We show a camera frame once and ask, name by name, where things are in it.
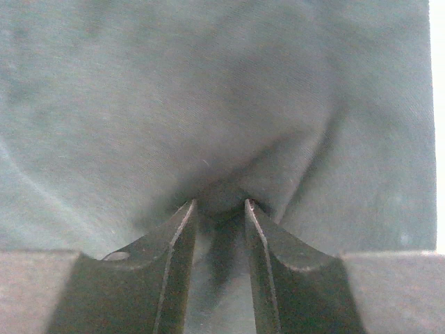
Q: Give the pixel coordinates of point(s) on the black t-shirt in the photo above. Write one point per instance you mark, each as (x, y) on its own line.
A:
(116, 113)

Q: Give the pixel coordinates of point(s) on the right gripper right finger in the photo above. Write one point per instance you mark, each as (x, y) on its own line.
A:
(295, 288)

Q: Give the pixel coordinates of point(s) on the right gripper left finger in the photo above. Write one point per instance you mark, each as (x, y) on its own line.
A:
(140, 288)

